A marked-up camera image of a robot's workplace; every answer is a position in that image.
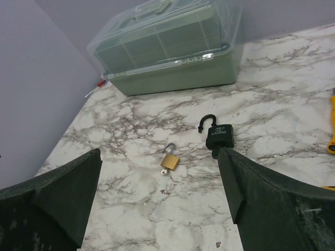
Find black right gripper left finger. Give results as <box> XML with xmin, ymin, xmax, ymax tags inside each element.
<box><xmin>1</xmin><ymin>149</ymin><xmax>102</xmax><ymax>250</ymax></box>

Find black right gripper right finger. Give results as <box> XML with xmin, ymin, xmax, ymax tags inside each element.
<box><xmin>218</xmin><ymin>148</ymin><xmax>334</xmax><ymax>250</ymax></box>

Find black Kaijing padlock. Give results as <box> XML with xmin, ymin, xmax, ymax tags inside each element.
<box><xmin>198</xmin><ymin>114</ymin><xmax>235</xmax><ymax>159</ymax></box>

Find small brass padlock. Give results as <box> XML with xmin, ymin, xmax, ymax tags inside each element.
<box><xmin>161</xmin><ymin>142</ymin><xmax>180</xmax><ymax>171</ymax></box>

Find yellow black pliers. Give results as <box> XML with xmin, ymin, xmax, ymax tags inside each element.
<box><xmin>322</xmin><ymin>186</ymin><xmax>335</xmax><ymax>191</ymax></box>

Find yellow utility knife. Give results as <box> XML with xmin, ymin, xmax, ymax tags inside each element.
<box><xmin>327</xmin><ymin>88</ymin><xmax>335</xmax><ymax>155</ymax></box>

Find red blue screwdriver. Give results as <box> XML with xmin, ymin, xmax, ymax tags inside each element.
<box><xmin>85</xmin><ymin>78</ymin><xmax>107</xmax><ymax>98</ymax></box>

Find green transparent toolbox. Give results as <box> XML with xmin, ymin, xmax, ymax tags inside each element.
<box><xmin>87</xmin><ymin>1</ymin><xmax>243</xmax><ymax>96</ymax></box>

